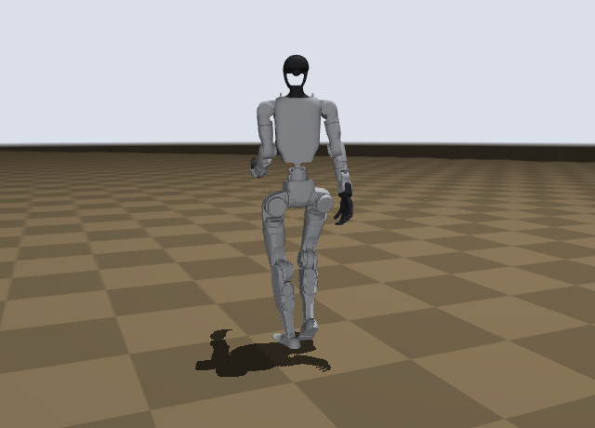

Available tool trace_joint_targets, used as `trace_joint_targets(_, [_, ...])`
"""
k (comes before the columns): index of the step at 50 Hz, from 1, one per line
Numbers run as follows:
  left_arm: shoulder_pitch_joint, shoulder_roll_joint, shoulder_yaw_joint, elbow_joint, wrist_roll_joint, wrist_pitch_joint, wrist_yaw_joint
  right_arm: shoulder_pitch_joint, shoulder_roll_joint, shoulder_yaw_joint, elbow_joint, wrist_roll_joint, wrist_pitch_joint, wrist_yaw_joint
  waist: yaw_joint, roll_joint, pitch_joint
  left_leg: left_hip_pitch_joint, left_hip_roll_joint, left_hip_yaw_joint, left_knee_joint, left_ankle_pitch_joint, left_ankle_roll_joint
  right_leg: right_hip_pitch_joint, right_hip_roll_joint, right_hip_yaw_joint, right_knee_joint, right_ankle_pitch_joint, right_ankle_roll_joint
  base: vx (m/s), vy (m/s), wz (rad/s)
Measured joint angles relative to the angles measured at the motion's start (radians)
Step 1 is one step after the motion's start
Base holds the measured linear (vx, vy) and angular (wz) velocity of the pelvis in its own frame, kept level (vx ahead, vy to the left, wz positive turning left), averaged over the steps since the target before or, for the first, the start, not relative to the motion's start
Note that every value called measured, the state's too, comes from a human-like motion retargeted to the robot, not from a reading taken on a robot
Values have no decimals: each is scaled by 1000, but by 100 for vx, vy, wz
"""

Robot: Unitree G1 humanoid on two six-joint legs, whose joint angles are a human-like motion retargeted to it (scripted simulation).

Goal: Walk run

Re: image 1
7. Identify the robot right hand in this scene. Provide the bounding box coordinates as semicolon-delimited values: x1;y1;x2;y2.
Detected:
334;182;353;225

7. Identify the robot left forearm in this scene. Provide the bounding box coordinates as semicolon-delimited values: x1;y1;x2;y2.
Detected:
250;145;271;178

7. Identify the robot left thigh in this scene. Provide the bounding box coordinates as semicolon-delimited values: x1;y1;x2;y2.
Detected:
262;190;295;282

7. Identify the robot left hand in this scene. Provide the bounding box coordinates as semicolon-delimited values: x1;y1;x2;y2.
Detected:
251;157;266;178

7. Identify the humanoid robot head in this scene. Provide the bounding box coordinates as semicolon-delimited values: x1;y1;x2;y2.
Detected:
283;55;309;98

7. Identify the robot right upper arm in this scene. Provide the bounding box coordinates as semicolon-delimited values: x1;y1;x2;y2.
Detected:
319;100;342;158

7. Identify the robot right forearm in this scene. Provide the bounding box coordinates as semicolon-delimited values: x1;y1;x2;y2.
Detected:
332;142;352;194

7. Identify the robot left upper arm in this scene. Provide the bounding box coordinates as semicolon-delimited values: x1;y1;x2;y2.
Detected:
257;100;277;159

